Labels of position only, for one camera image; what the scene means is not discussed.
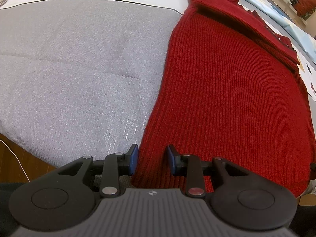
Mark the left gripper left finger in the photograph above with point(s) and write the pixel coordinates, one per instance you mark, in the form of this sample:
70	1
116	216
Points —
67	196

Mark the light blue folded sheet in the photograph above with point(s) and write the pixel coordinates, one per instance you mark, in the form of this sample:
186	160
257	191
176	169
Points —
305	41

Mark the grey printed bed cover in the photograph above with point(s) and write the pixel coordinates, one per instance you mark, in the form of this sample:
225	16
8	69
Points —
80	76

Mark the dark red knit sweater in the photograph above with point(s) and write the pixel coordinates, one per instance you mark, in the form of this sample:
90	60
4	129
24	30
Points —
231	88

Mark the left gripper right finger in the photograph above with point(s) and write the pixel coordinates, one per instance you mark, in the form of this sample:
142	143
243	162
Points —
236	195

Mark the dark red plush toy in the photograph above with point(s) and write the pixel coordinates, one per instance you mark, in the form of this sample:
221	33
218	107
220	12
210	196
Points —
304	6

